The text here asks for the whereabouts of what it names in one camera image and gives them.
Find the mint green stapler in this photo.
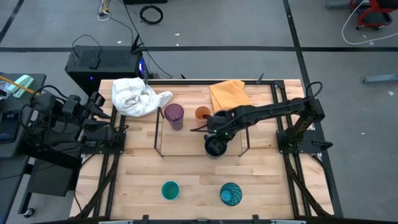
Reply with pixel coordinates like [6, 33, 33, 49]
[11, 74, 35, 99]

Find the black smartphone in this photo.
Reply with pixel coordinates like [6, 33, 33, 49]
[0, 110, 21, 145]

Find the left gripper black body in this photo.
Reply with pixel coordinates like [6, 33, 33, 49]
[61, 95, 95, 125]

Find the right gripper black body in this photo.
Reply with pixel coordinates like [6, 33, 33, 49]
[206, 107, 243, 138]

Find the black metal table frame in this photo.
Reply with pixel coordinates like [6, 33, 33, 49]
[74, 79, 335, 224]

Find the grey floor bar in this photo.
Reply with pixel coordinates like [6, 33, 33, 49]
[361, 73, 398, 85]

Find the yellow pencil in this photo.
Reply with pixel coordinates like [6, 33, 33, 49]
[0, 75, 41, 96]

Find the small orange plastic cup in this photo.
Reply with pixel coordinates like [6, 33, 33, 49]
[194, 105, 213, 123]

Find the red and black cart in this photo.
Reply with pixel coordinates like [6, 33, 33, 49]
[349, 0, 398, 31]

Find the black antenna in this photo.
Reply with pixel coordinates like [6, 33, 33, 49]
[129, 33, 147, 54]

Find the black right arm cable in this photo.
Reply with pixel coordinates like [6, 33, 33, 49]
[305, 81, 323, 102]

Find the long white cable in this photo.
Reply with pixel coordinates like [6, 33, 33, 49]
[341, 0, 398, 45]

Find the coiled black cable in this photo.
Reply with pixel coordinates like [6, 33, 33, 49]
[139, 4, 165, 26]

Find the white crumpled cloth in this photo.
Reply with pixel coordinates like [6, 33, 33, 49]
[111, 77, 174, 118]

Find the black-framed wooden shelf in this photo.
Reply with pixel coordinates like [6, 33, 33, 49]
[153, 105, 251, 158]

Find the plain green plastic cup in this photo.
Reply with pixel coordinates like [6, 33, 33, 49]
[160, 180, 181, 201]

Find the black wheeled stand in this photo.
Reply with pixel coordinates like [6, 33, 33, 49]
[0, 149, 83, 219]

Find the dark side table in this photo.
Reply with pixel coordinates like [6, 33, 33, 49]
[0, 72, 47, 160]

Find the dark blue speckled enamel mug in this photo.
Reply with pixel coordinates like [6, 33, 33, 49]
[203, 135, 228, 159]

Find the purple faceted plastic tumbler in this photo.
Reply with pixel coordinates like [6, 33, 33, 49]
[163, 103, 185, 132]

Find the yellow waffle cloth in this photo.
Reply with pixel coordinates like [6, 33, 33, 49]
[208, 79, 253, 113]

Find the black computer tower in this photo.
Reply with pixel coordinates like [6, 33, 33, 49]
[64, 45, 147, 96]

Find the teal faceted plastic tumbler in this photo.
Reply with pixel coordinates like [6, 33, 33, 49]
[219, 182, 243, 207]

